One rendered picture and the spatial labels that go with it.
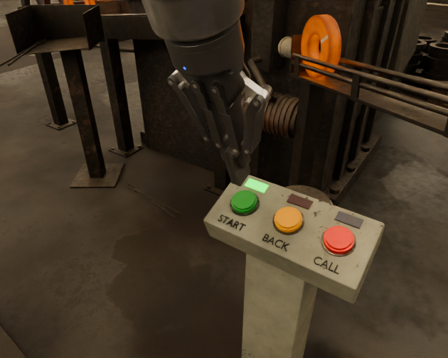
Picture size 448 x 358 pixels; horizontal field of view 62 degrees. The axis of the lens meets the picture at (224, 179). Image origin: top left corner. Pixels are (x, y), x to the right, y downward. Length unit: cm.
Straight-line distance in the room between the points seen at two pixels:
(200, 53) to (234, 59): 4
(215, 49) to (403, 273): 117
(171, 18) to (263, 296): 45
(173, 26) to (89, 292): 106
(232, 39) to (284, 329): 47
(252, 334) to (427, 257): 92
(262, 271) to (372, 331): 68
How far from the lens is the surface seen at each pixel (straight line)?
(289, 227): 53
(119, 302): 124
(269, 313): 65
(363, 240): 54
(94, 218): 157
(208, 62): 36
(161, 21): 34
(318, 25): 101
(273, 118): 114
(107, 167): 186
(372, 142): 202
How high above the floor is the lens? 95
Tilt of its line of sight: 34 degrees down
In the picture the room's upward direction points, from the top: straight up
